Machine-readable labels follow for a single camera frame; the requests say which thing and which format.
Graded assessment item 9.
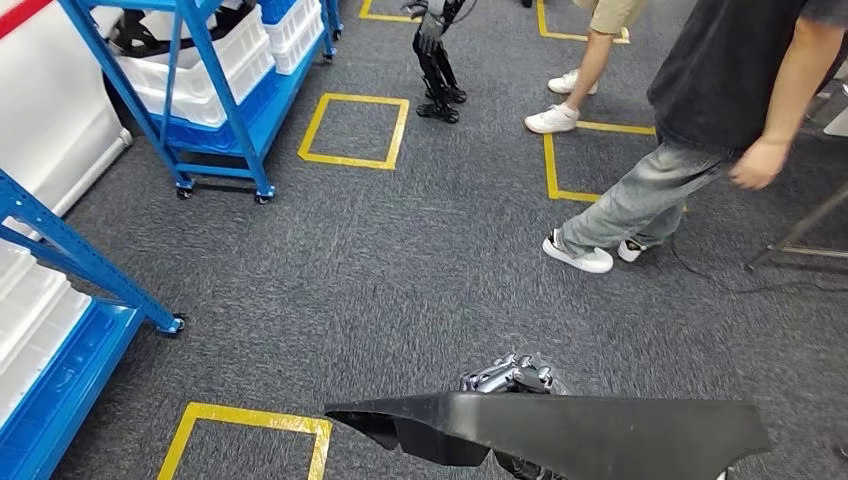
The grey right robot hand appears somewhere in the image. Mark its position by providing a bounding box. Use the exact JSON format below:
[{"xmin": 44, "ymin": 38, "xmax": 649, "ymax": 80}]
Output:
[{"xmin": 460, "ymin": 352, "xmax": 564, "ymax": 480}]

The person's hand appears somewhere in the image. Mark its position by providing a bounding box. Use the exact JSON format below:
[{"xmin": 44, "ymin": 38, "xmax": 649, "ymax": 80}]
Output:
[{"xmin": 728, "ymin": 137, "xmax": 791, "ymax": 192}]

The black plastic plate part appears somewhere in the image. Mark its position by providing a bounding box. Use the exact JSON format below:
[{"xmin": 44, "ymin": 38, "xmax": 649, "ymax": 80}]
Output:
[{"xmin": 323, "ymin": 390, "xmax": 773, "ymax": 480}]

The blue metal shelf rack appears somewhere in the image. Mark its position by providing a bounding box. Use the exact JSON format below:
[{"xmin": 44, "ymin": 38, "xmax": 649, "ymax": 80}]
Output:
[{"xmin": 0, "ymin": 168, "xmax": 187, "ymax": 480}]

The stainless steel table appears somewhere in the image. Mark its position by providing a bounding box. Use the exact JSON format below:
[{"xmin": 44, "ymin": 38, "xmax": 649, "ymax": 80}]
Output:
[{"xmin": 745, "ymin": 182, "xmax": 848, "ymax": 273}]

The person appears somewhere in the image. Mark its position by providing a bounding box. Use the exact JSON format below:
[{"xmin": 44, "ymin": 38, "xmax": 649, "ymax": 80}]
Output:
[
  {"xmin": 541, "ymin": 0, "xmax": 848, "ymax": 275},
  {"xmin": 523, "ymin": 0, "xmax": 649, "ymax": 135}
]

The black humanoid robot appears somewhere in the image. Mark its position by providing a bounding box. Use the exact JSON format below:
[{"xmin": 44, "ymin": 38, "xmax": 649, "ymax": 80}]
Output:
[{"xmin": 400, "ymin": 0, "xmax": 469, "ymax": 125}]

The blue wheeled cart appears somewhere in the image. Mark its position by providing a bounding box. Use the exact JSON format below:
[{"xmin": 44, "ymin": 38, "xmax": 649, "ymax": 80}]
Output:
[{"xmin": 58, "ymin": 0, "xmax": 346, "ymax": 205}]

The white car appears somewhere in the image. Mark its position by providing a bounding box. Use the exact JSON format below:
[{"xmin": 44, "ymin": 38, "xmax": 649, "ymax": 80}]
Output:
[{"xmin": 0, "ymin": 0, "xmax": 134, "ymax": 236}]

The red barrier belt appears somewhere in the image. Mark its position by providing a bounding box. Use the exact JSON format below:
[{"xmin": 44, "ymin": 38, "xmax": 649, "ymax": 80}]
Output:
[{"xmin": 0, "ymin": 0, "xmax": 54, "ymax": 41}]

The black floor cable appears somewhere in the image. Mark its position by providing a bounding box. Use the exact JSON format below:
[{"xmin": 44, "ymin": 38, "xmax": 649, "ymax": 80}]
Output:
[{"xmin": 669, "ymin": 238, "xmax": 848, "ymax": 296}]

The black plastic bracket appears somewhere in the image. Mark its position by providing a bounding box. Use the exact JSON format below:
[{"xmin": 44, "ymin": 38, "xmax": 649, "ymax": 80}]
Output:
[{"xmin": 109, "ymin": 3, "xmax": 256, "ymax": 58}]

